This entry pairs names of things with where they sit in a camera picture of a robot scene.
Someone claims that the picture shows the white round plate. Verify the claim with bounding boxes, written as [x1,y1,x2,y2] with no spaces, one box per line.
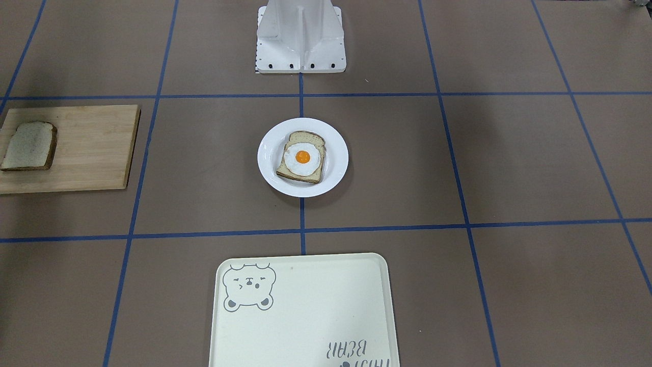
[258,118,349,198]

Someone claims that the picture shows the bread slice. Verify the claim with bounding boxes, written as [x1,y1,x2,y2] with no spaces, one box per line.
[2,121,58,172]
[276,130,327,185]

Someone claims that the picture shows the bread slice under egg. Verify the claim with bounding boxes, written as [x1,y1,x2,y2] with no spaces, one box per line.
[276,130,327,185]

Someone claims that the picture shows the fried egg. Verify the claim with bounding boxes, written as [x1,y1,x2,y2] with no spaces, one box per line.
[283,143,322,177]

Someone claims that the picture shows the cream bear serving tray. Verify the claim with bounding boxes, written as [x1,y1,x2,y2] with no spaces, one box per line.
[209,252,400,366]

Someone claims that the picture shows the wooden cutting board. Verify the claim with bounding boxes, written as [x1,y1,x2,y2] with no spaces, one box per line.
[1,104,141,194]

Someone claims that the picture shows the white camera stand base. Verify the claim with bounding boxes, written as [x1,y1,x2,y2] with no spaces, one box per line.
[255,1,347,74]

